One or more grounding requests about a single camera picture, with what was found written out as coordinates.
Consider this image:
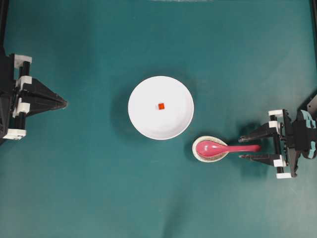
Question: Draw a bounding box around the white round bowl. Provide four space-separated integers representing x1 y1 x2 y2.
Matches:
127 76 194 140

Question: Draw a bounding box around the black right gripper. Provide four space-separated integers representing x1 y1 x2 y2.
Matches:
238 109 300 179

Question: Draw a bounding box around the black table frame rail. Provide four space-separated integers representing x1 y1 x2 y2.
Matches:
0 0 9 55

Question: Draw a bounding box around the black wrist camera with teal foam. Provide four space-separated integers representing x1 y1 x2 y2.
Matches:
292 110 317 159

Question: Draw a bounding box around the small red block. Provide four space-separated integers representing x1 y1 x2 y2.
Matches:
158 103 165 110

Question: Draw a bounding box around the speckled ceramic spoon rest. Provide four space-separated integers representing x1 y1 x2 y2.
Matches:
192 136 228 163

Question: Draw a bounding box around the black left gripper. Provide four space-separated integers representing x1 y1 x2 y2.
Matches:
0 54 67 144

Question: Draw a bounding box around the pink plastic spoon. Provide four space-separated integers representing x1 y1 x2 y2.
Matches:
196 141 261 158

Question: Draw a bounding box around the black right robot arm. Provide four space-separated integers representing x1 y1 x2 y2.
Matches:
238 96 317 179

